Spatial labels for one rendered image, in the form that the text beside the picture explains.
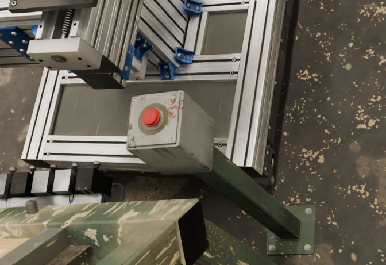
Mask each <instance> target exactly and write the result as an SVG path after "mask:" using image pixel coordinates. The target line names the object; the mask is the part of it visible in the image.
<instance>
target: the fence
mask: <svg viewBox="0 0 386 265"><path fill-rule="evenodd" d="M69 246H70V244H69V241H68V236H67V231H66V228H45V229H44V230H42V231H41V232H39V233H38V234H36V235H34V236H33V237H31V238H30V239H29V240H27V241H26V242H24V243H22V244H21V245H19V246H18V247H17V248H15V249H13V250H12V251H10V252H9V253H8V254H6V255H5V256H3V257H1V258H0V265H44V264H45V263H47V262H48V261H50V260H51V259H52V258H54V257H55V256H56V255H58V254H59V253H60V252H62V251H63V250H65V249H66V248H67V247H69Z"/></svg>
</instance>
